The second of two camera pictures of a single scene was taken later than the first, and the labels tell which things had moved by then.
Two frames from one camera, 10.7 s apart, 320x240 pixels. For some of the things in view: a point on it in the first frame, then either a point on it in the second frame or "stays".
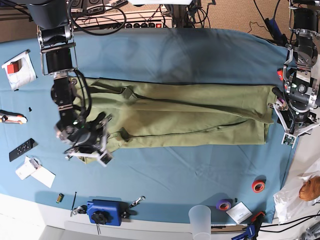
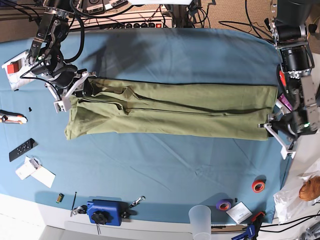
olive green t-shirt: (142, 112) stays
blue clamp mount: (107, 211) stays
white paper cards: (29, 166) stays
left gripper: (89, 140) to (62, 92)
